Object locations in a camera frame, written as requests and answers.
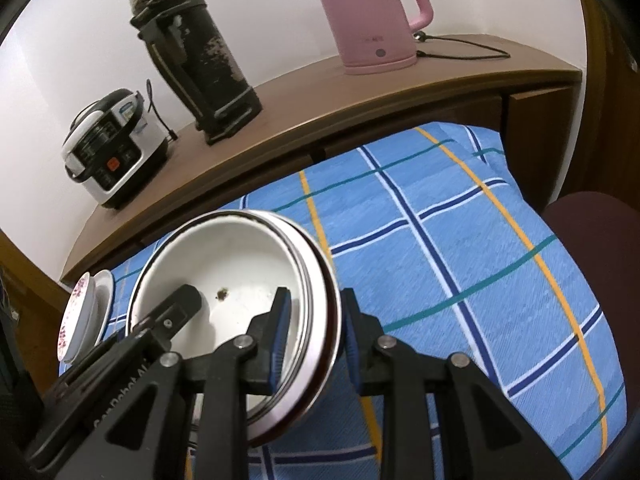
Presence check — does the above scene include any brown wooden cabinet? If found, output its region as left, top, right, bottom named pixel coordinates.
left=59, top=34, right=585, bottom=285

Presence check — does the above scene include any plain white plate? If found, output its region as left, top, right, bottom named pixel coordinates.
left=85, top=270, right=115, bottom=356

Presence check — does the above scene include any wooden wardrobe door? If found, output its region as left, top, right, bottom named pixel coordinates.
left=570, top=0, right=640, bottom=211

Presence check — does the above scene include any black kettle cable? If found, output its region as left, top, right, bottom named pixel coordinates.
left=412, top=31, right=512, bottom=60

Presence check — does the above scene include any pink electric kettle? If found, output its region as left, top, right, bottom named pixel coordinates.
left=299, top=0, right=434, bottom=76

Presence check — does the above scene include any black rice cooker cord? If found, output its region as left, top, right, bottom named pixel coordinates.
left=146, top=79, right=179, bottom=143

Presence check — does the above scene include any maroon chair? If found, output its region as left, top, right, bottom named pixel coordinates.
left=542, top=191, right=640, bottom=411

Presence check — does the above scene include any floral rim white plate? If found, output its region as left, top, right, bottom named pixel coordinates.
left=57, top=272, right=96, bottom=363

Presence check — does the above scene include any white enamel bowl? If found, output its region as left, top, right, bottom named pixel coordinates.
left=127, top=210, right=313, bottom=426

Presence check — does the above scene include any blue plaid tablecloth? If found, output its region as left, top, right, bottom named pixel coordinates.
left=57, top=121, right=627, bottom=480

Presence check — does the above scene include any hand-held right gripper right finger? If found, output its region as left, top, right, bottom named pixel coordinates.
left=341, top=287, right=573, bottom=480

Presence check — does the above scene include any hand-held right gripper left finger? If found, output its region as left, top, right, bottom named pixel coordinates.
left=100, top=287, right=292, bottom=480

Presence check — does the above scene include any silver black rice cooker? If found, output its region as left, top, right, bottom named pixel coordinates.
left=61, top=89, right=170, bottom=210

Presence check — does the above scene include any black thermos flask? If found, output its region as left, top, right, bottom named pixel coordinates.
left=129, top=0, right=264, bottom=147

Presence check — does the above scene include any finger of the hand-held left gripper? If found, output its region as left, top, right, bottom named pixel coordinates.
left=129, top=284, right=203, bottom=353

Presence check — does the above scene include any stainless steel bowl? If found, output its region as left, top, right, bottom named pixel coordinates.
left=245, top=212, right=345, bottom=448

